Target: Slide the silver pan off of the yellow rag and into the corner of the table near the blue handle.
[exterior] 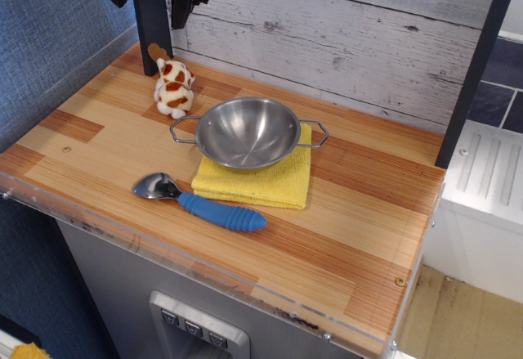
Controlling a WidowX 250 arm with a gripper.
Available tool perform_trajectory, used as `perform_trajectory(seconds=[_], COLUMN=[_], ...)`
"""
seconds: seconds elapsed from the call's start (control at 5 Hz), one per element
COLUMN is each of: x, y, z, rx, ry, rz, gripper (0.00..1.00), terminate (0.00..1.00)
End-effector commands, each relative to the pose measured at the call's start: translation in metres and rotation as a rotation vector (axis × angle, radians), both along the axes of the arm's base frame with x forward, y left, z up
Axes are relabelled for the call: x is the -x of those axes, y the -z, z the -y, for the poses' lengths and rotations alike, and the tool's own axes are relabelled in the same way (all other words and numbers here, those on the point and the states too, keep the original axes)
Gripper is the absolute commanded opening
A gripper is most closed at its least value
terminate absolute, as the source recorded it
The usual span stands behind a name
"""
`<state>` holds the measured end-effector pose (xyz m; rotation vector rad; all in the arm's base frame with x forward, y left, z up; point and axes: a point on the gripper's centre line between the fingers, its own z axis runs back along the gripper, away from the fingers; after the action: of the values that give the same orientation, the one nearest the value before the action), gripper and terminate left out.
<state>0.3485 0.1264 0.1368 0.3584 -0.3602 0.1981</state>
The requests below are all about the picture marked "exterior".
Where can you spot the clear acrylic edge guard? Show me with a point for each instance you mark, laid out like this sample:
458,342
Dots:
339,269

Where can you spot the silver dispenser button panel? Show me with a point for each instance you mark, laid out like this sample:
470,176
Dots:
187,332

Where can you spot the stainless steel two-handled pot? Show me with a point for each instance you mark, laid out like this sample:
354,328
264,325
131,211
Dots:
248,133

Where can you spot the left dark vertical post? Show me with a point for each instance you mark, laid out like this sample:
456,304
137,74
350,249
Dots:
153,27

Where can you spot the dark vertical post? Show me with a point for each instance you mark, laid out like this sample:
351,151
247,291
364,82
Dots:
484,47
153,27

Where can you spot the right dark vertical post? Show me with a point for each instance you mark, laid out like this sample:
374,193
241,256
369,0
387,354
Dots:
484,47

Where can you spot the yellow object at corner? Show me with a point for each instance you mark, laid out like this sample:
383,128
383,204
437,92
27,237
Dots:
29,351

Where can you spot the yellow folded cloth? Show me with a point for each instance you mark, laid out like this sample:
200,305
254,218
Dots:
282,185

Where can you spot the blue-handled metal spoon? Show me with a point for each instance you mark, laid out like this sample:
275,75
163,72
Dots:
159,186

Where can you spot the white brown plush toy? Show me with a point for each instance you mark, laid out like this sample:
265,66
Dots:
173,90

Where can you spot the white ribbed drainboard counter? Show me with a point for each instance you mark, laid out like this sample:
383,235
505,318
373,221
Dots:
476,231

